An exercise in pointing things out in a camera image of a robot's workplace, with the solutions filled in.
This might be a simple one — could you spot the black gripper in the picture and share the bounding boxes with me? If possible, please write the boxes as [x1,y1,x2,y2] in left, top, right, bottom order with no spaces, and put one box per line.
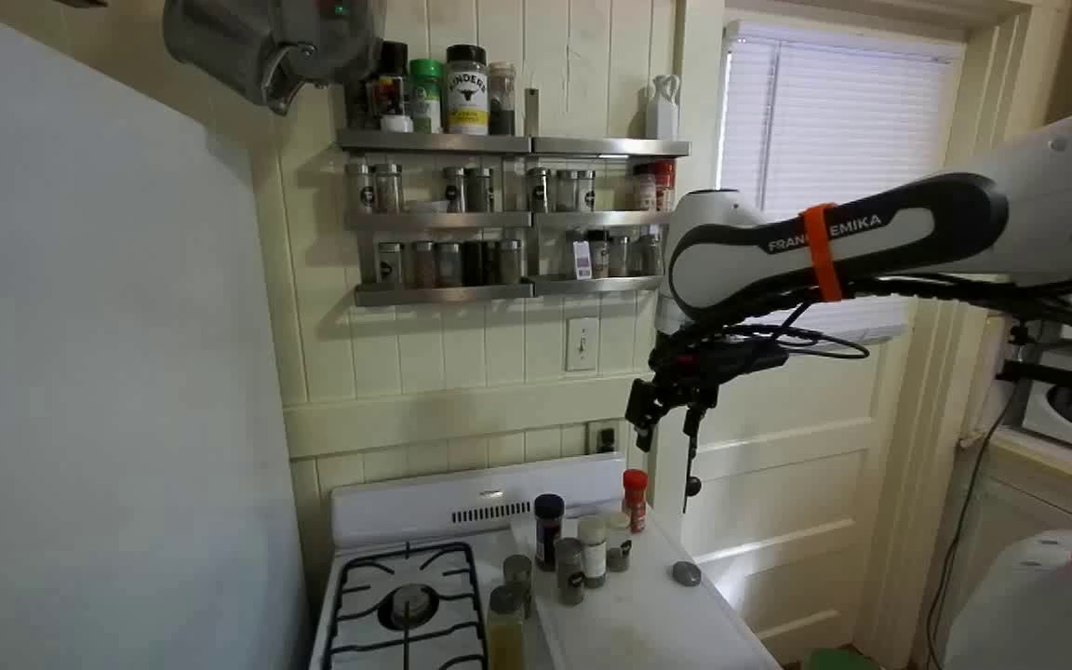
[621,326,767,515]

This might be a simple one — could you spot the small glass salt cellar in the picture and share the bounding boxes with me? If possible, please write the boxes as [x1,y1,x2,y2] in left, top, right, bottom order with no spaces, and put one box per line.
[602,509,636,579]

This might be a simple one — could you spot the red capped spice bottle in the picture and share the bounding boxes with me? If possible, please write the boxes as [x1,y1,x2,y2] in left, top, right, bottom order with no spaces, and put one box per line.
[617,467,656,535]

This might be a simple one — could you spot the white panelled door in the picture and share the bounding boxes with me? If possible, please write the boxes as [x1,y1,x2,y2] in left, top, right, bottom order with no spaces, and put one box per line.
[669,302,939,668]

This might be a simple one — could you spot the dark bottle black cap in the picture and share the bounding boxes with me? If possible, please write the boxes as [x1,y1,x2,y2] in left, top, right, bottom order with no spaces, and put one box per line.
[534,493,569,575]

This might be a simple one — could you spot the grey pepper shaker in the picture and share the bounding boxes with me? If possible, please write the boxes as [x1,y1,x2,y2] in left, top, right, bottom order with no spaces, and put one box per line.
[556,535,589,612]

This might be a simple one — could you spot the glass spice jar steel lid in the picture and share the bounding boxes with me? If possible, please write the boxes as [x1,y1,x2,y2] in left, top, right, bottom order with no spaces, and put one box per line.
[550,164,601,216]
[368,239,405,292]
[403,239,440,292]
[523,164,556,216]
[358,162,403,216]
[625,225,664,278]
[595,229,635,278]
[431,239,467,292]
[440,164,468,216]
[491,236,529,292]
[534,232,569,283]
[467,164,504,216]

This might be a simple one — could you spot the white gas stove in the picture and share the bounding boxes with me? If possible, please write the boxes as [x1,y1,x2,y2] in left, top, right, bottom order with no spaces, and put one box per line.
[305,452,783,670]

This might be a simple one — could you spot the white labelled spice jar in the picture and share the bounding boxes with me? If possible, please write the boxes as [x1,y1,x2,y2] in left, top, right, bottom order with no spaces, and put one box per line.
[566,236,601,283]

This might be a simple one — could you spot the clear glass shaker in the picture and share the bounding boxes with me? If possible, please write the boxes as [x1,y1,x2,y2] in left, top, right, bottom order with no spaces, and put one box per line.
[499,551,537,617]

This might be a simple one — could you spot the red capped rack jar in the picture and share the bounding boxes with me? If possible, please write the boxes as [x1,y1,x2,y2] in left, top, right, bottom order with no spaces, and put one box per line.
[625,162,679,216]

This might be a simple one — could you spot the dark filled spice jar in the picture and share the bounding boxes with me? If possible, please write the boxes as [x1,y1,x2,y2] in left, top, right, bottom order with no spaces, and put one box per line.
[461,239,499,292]

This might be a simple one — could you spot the yellow oil bottle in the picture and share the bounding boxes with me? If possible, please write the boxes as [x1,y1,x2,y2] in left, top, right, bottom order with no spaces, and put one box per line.
[487,584,529,670]

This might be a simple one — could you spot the white plastic bottle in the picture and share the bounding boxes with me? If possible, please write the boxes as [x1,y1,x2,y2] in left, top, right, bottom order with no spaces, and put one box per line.
[652,72,685,146]

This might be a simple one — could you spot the black burner grate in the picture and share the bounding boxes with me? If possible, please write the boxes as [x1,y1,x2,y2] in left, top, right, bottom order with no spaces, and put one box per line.
[321,540,497,670]

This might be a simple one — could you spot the white window blind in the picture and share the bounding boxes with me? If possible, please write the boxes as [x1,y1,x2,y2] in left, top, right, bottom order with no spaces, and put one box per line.
[718,18,963,344]

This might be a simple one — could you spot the small dark spice bottle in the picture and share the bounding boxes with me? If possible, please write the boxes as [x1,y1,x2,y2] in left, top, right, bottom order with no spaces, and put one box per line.
[487,64,523,139]

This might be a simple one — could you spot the large white spice container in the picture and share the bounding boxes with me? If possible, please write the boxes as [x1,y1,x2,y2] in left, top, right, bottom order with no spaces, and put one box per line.
[440,41,491,139]

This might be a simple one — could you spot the green capped spice bottle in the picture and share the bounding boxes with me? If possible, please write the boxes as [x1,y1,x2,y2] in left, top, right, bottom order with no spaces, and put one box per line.
[405,55,448,139]

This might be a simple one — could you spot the dark bottle white label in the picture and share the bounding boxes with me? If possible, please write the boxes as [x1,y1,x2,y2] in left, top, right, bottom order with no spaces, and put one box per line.
[375,39,417,139]

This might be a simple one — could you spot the hanging steel pan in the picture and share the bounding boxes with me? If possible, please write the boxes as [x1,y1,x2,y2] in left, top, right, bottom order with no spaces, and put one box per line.
[161,0,379,120]

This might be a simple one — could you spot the white refrigerator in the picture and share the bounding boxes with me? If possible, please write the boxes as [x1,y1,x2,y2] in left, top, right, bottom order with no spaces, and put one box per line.
[0,0,312,670]

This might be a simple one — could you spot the black wall outlet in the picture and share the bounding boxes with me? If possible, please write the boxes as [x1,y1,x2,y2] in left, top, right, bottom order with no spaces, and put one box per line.
[586,420,625,458]

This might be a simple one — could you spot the white wall outlet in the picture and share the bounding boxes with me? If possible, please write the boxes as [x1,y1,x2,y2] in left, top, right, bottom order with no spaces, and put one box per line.
[561,312,602,378]

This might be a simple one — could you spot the orange velcro strap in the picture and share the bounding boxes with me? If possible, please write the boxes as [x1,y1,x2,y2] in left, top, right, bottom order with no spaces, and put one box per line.
[802,201,850,304]

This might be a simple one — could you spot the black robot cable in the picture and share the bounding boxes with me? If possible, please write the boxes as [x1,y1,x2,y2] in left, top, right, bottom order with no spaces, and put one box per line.
[708,266,1072,368]

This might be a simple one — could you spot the steel wall spice rack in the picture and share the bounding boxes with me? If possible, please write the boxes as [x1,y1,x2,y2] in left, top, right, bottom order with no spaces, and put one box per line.
[337,128,695,311]

